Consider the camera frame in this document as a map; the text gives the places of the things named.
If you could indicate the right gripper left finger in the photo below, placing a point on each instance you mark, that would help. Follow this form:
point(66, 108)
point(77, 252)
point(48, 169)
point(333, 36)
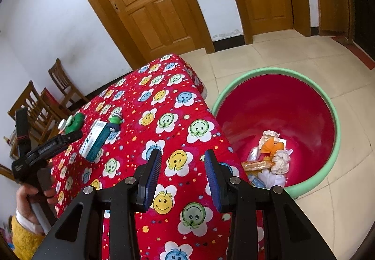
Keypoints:
point(77, 233)

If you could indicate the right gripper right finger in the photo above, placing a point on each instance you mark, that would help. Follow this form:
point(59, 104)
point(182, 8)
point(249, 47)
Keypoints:
point(288, 233)

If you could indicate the white tissue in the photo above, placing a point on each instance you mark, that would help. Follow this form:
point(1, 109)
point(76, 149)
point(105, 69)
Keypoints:
point(269, 179)

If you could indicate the light blue plastic piece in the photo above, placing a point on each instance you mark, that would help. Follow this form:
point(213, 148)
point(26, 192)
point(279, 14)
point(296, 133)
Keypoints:
point(255, 181)

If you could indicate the cream paper ball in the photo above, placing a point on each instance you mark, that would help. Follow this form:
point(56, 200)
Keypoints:
point(280, 162)

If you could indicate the biscuit packet wrapper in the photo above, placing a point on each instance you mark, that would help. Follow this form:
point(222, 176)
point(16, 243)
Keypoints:
point(252, 166)

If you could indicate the orange snack wrapper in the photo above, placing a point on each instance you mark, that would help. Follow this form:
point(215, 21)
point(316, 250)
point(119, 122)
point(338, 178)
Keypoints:
point(270, 147)

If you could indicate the white paper wad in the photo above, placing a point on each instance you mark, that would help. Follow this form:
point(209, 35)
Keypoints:
point(268, 134)

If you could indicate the person's left hand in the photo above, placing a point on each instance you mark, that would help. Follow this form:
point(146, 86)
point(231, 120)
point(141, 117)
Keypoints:
point(25, 196)

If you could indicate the white lid small jar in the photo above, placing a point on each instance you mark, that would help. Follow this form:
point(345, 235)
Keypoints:
point(62, 124)

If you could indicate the wooden chair near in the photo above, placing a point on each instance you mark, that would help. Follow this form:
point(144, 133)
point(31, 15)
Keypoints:
point(42, 120)

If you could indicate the wooden chair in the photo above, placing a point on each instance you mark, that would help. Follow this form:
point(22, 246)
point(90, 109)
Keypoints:
point(42, 120)
point(72, 97)

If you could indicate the green flower-shaped container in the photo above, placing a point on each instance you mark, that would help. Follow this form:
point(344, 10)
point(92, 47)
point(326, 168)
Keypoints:
point(74, 123)

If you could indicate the white teal box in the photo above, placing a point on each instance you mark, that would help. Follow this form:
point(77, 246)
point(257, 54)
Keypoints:
point(95, 140)

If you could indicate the wooden chair far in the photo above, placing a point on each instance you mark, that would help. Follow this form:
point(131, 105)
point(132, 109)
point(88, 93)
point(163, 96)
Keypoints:
point(72, 97)

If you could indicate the small green bottle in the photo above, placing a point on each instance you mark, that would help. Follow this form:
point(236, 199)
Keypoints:
point(115, 122)

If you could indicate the red basin green rim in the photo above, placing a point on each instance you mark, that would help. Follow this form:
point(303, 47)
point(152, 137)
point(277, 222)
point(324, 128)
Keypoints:
point(292, 105)

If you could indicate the red smiley flower tablecloth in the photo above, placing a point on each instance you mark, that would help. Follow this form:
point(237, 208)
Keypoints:
point(162, 107)

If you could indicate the wooden door centre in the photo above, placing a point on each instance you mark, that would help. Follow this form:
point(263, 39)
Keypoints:
point(144, 30)

